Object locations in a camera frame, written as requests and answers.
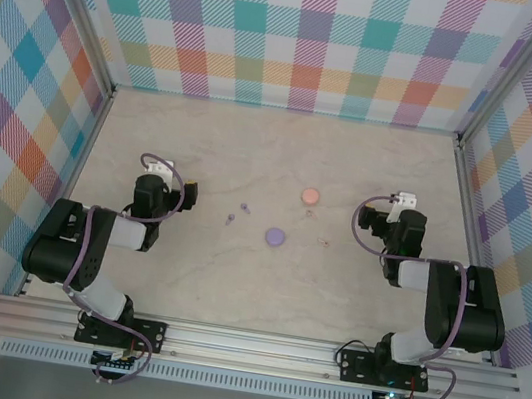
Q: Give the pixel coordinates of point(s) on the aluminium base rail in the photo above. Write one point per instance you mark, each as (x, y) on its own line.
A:
(247, 351)

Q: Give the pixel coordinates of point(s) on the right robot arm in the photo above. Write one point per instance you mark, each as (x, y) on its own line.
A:
(480, 314)

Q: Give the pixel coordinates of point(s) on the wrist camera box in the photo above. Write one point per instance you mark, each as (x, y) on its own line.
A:
(405, 200)
(159, 167)

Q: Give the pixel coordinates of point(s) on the aluminium frame post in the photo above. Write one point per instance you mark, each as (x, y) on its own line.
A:
(80, 13)
(511, 71)

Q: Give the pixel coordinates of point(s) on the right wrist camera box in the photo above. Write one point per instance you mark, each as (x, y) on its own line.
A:
(405, 200)

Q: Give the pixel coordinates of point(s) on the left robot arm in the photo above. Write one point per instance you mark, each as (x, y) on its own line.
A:
(57, 237)

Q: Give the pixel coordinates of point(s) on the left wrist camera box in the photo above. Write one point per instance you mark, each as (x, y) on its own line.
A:
(159, 167)

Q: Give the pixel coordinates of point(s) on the aluminium side rail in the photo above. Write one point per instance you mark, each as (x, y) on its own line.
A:
(84, 150)
(469, 206)

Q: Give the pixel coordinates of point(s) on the pink earbud charging case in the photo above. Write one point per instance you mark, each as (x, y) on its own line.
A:
(310, 196)

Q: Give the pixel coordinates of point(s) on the purple earbud charging case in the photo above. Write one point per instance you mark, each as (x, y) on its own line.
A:
(274, 237)

